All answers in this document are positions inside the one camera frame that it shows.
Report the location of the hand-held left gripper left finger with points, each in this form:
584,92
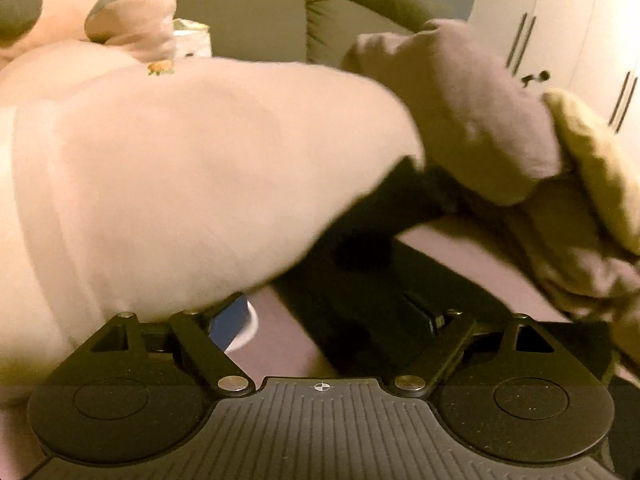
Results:
231,329

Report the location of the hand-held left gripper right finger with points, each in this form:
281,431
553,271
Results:
440,346

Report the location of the black knit garment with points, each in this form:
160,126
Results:
360,260

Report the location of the purple bed sheet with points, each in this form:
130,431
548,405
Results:
480,270

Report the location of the large pink plush toy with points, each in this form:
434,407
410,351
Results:
200,160

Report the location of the yellow-green pillow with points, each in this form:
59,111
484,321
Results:
600,170

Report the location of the purple duvet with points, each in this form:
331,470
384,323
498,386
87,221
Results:
475,100

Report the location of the white patterned bag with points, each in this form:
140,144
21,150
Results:
192,40

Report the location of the olive padded headboard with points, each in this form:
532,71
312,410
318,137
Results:
260,10

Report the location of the white wardrobe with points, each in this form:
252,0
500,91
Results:
575,10

